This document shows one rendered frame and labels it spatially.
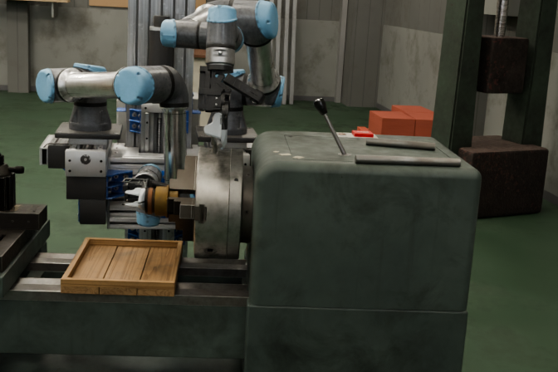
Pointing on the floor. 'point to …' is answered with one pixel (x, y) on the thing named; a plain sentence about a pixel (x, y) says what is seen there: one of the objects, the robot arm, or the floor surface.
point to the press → (498, 78)
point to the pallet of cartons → (401, 121)
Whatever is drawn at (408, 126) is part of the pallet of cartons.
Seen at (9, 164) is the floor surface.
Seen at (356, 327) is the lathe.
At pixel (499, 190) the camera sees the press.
